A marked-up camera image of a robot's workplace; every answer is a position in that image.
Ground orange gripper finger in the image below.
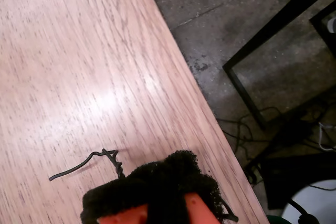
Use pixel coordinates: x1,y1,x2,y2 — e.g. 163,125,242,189
80,160,184,224
163,150,224,224

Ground dark green object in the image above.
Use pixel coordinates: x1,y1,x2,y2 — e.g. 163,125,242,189
265,215,291,224

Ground white round object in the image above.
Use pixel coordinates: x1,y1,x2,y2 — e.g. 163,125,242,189
281,179,336,224

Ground thin black wire tie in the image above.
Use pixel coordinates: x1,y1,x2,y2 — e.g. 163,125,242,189
49,148,124,182
219,197,239,222

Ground tangled black floor cables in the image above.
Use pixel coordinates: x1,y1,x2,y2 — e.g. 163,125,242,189
216,102,336,185

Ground thick black plug cable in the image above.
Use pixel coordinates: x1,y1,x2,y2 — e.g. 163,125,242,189
287,198,320,224

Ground grey floor cable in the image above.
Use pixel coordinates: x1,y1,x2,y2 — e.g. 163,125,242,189
318,121,336,152

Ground large black metal frame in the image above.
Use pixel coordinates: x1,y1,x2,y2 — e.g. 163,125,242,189
222,0,336,130

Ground small black metal frame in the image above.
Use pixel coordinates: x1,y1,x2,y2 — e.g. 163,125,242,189
309,3,336,59

